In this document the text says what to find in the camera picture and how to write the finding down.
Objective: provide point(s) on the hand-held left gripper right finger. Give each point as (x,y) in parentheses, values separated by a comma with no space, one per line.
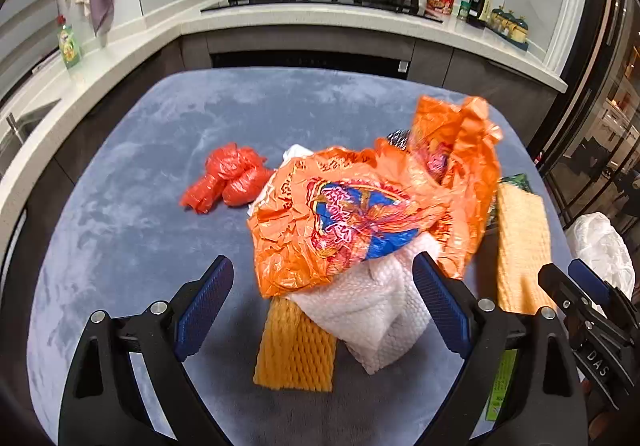
(440,306)

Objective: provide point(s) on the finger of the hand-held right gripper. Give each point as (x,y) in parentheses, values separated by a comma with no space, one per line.
(557,286)
(590,278)

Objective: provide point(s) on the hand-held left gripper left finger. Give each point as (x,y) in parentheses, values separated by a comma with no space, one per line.
(205,306)

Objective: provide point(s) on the white plastic bin bag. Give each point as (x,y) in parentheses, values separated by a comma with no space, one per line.
(600,246)

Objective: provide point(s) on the yellow foam net sheet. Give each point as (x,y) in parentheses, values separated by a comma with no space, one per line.
(520,246)

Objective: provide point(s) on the white bubble wrap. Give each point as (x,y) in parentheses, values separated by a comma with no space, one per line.
(360,306)

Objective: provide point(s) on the orange foam fruit net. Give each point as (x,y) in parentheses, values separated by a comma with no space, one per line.
(290,351)

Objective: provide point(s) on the orange printed plastic bag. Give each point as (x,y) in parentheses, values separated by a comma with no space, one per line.
(350,186)

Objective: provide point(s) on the blue grey table cloth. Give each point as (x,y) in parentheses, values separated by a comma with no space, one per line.
(150,251)

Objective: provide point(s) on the green snack packet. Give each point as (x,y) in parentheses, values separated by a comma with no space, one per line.
(517,182)

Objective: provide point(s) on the red plastic bag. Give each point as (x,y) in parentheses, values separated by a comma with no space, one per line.
(220,176)

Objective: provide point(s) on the steel wool scrubber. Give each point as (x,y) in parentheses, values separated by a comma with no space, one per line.
(400,139)

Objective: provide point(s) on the glass sliding door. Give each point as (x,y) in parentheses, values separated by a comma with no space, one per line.
(595,101)

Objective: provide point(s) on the kitchen sink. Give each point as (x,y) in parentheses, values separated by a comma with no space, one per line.
(22,124)

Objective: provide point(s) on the spice jar set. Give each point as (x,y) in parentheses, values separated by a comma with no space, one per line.
(510,26)

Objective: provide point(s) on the built-in oven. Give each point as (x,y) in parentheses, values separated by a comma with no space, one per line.
(310,61)

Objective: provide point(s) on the small green jar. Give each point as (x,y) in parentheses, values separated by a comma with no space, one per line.
(464,11)

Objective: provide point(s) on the green dish soap bottle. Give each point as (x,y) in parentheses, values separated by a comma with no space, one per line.
(69,44)

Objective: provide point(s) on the white kitchen counter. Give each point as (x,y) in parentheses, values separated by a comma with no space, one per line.
(310,24)

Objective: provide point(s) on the red instant noodle cup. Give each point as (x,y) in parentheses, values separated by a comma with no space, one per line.
(441,1)

